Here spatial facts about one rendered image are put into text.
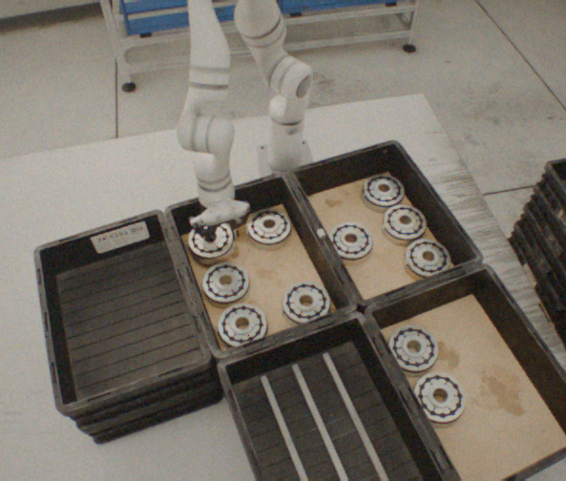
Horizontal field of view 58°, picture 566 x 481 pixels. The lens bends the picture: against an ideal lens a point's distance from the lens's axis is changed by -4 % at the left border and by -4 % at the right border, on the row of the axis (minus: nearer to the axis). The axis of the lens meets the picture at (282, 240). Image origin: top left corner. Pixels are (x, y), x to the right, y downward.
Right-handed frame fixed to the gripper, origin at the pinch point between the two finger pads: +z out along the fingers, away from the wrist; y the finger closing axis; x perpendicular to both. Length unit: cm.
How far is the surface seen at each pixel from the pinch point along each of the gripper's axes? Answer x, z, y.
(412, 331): 36.4, 1.5, -29.3
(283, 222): 0.2, 1.5, -14.5
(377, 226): 7.2, 4.6, -35.9
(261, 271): 9.3, 4.4, -5.5
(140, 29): -184, 52, -3
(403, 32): -160, 74, -146
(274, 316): 21.2, 4.5, -4.4
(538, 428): 63, 5, -44
